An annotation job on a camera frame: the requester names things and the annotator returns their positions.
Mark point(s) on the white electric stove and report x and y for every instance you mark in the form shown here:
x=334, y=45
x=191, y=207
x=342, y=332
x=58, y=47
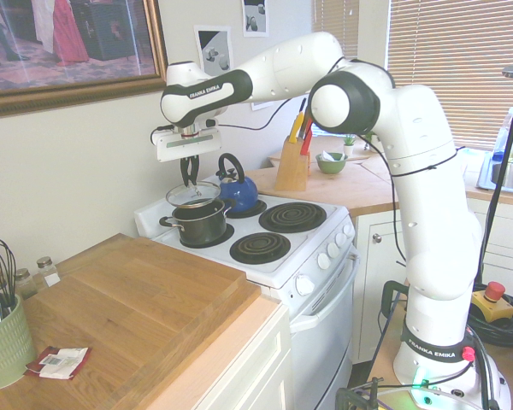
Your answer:
x=316, y=307

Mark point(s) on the black camera stand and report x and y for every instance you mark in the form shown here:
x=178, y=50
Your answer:
x=502, y=171

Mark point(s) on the black cooking pot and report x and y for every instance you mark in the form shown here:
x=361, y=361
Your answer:
x=201, y=228

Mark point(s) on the red sauce packet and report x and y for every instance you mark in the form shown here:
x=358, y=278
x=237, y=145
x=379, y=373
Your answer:
x=34, y=365

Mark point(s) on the large wooden butcher block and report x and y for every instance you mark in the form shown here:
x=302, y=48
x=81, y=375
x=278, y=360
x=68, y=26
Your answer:
x=132, y=307

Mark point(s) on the wooden knife block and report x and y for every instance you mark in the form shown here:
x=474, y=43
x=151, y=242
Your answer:
x=293, y=166

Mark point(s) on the green bowl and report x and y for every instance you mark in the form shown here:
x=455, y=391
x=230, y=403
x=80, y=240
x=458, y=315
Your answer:
x=331, y=164

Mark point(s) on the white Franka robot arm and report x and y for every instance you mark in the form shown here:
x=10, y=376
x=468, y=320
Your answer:
x=427, y=179

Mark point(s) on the grey printed paper sheet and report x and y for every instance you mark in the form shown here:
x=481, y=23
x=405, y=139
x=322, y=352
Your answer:
x=214, y=51
x=255, y=17
x=258, y=107

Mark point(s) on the green ceramic utensil holder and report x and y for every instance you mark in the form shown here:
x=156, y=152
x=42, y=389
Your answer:
x=4, y=346

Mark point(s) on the wide wooden window blind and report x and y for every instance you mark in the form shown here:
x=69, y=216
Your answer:
x=453, y=51

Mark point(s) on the narrow wooden window blind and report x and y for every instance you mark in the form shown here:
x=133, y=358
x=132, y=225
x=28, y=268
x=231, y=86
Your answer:
x=333, y=17

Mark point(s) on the black metal clamp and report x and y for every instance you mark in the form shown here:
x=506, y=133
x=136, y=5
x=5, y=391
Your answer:
x=355, y=395

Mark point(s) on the white kitchen cabinet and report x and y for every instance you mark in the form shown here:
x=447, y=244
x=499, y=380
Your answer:
x=376, y=277

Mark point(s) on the white stove knob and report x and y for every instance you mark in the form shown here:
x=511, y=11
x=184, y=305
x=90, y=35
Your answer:
x=333, y=250
x=348, y=230
x=341, y=240
x=304, y=285
x=323, y=261

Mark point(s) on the white base cabinet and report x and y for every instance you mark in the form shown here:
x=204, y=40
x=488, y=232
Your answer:
x=248, y=363

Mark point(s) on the small succulent white pot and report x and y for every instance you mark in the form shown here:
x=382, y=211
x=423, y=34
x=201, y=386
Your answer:
x=349, y=145

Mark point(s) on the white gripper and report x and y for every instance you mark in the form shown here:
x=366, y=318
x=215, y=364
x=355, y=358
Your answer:
x=188, y=143

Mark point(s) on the white sauce packet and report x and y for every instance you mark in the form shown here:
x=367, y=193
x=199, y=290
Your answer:
x=64, y=361

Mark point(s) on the glass shaker metal cap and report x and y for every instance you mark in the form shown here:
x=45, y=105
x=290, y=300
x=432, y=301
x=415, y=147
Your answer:
x=25, y=284
x=48, y=273

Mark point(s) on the gold framed painting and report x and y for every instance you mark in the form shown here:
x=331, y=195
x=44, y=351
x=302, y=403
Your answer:
x=68, y=42

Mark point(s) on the black coil burner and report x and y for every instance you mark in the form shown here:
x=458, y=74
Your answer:
x=293, y=217
x=261, y=247
x=258, y=209

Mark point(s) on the steel sink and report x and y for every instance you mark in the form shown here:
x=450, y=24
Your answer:
x=508, y=173

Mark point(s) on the red yellow emergency stop button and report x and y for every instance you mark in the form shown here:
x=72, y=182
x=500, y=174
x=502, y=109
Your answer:
x=493, y=299

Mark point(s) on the clear soap bottle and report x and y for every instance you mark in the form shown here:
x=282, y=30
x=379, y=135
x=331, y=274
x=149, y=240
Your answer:
x=502, y=136

